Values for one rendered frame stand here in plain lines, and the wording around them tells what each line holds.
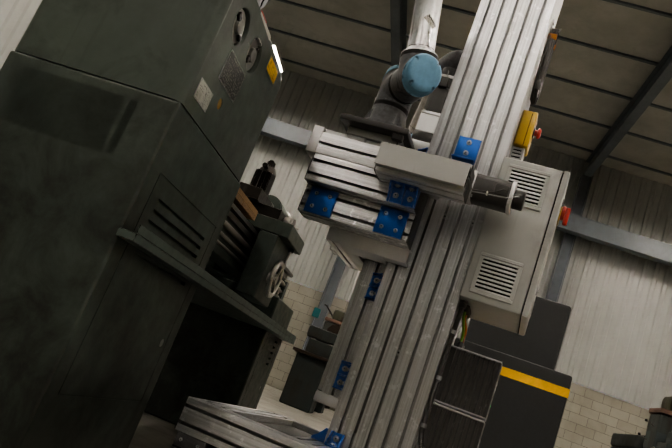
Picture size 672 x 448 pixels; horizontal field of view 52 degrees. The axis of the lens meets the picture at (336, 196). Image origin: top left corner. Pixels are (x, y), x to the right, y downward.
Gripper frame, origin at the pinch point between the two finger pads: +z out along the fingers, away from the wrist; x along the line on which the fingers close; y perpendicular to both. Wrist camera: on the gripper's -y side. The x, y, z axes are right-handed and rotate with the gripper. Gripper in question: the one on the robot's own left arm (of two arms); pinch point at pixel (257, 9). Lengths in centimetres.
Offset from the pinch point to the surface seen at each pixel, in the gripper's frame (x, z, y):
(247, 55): -1.0, 14.1, -2.6
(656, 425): -633, 4, -311
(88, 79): 25, 43, 21
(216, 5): 24.9, 15.3, -1.3
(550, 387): -495, 19, -178
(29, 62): 25, 44, 38
